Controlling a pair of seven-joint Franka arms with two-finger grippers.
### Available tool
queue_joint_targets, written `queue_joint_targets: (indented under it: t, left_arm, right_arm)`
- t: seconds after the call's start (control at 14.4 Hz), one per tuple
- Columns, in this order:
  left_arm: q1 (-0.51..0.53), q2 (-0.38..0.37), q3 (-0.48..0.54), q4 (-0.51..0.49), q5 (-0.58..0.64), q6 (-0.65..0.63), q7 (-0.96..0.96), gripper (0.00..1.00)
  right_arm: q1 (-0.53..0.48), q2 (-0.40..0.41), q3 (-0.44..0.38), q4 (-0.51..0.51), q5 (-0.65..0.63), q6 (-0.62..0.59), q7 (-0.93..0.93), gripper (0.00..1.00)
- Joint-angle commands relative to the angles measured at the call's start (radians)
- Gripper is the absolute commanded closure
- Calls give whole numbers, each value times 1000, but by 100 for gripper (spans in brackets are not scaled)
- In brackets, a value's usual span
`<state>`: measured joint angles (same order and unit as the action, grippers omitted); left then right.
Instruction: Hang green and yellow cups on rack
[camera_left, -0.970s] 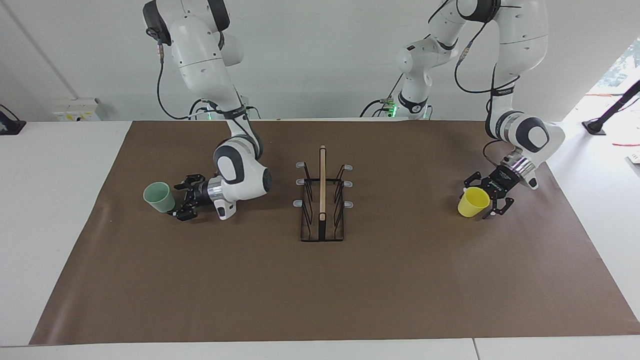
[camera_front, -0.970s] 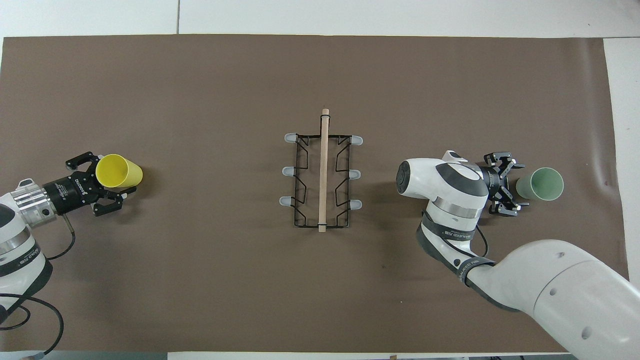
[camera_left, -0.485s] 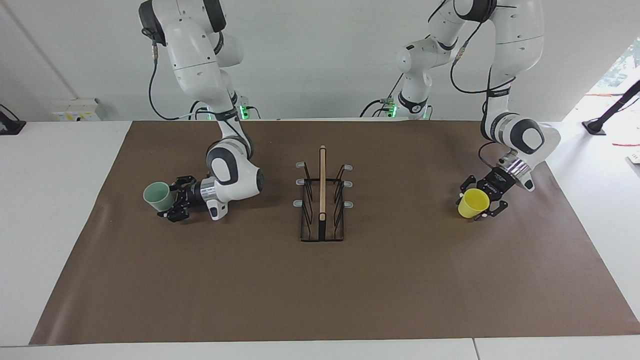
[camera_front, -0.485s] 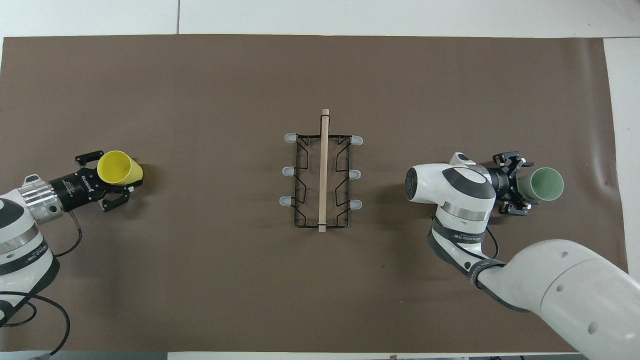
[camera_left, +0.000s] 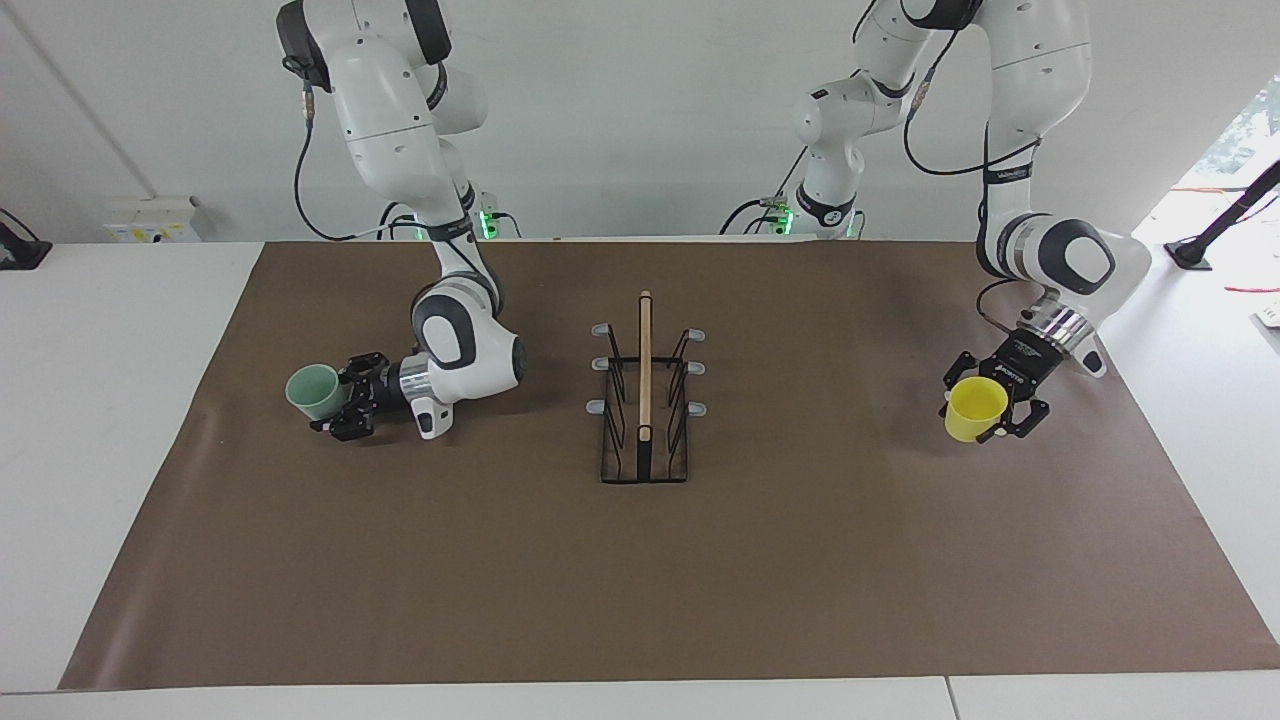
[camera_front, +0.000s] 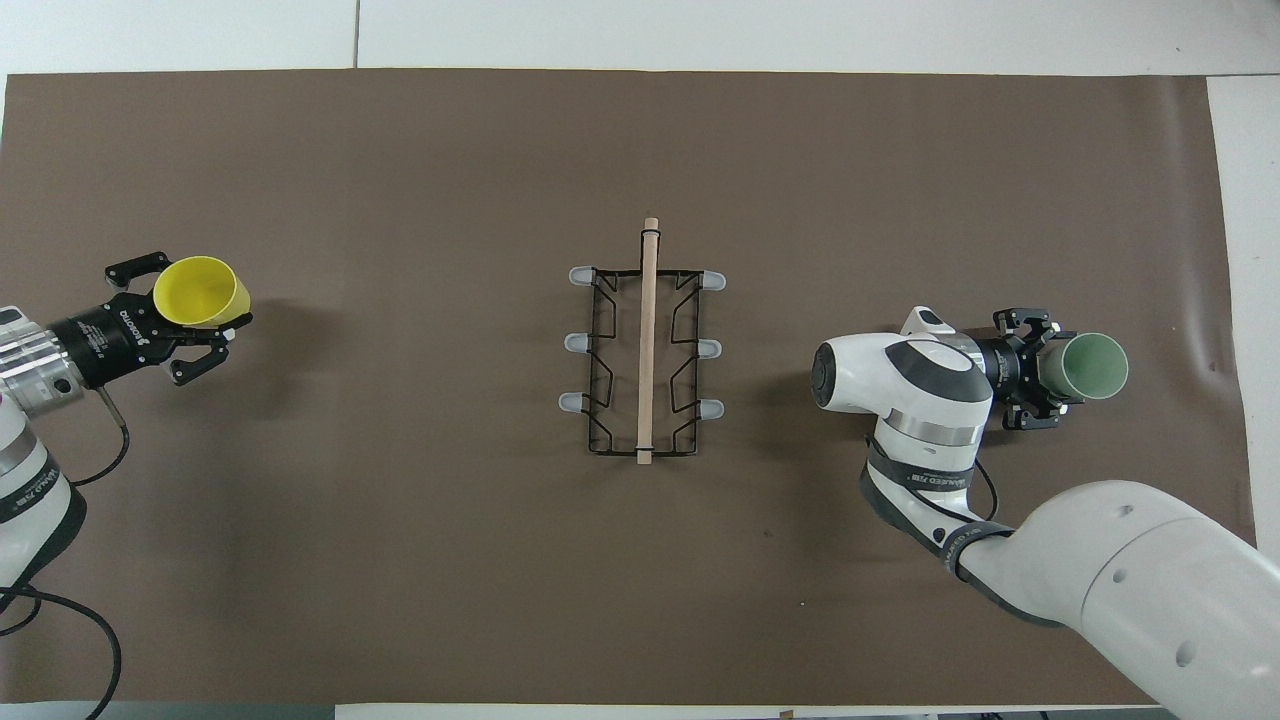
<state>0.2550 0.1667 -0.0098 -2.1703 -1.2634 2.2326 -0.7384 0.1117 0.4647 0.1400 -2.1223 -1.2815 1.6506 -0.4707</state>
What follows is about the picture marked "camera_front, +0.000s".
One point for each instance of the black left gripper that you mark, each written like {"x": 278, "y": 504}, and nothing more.
{"x": 105, "y": 340}

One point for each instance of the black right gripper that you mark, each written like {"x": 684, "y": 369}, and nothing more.
{"x": 1012, "y": 370}

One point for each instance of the yellow plastic cup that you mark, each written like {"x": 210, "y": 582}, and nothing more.
{"x": 195, "y": 290}

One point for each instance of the pale green plastic cup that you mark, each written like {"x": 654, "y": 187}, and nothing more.
{"x": 1090, "y": 366}

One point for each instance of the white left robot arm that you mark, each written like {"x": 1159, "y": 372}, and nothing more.
{"x": 20, "y": 470}

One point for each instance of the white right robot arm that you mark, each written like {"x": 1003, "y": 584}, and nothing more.
{"x": 1100, "y": 560}

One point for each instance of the brown table mat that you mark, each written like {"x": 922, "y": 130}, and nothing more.
{"x": 400, "y": 550}

